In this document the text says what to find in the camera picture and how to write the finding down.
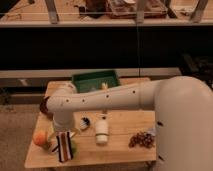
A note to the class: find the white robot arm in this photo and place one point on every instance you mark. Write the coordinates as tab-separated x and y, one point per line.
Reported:
183	109

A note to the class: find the clear plastic wrapper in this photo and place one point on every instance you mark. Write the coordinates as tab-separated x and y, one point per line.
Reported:
152	130

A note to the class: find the dark brown bowl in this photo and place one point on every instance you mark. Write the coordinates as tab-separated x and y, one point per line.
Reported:
44	109

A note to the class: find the silver spoon black handle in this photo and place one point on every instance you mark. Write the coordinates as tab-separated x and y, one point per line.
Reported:
83	125

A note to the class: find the white bottle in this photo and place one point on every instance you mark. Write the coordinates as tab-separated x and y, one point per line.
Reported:
102	130

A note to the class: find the orange fruit on cup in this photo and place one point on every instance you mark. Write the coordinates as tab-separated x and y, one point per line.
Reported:
40	139

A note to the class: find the green plastic tray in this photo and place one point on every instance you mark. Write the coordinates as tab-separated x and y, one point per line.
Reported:
93	81

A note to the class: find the bunch of dark grapes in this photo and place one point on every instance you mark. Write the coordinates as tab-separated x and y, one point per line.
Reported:
143	139

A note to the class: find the green plastic cup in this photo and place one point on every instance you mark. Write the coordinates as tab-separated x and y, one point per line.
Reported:
74	148

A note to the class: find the yellow item in tray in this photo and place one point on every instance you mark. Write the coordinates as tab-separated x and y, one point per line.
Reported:
104	86

